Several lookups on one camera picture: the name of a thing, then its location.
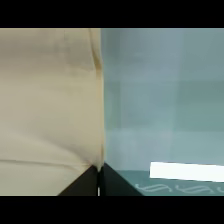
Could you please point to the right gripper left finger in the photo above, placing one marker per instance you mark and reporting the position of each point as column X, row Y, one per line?
column 84, row 185

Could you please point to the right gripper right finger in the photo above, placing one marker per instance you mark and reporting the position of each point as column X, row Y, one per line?
column 116, row 183

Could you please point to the cream shirt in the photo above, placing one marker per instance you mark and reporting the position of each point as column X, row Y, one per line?
column 46, row 106

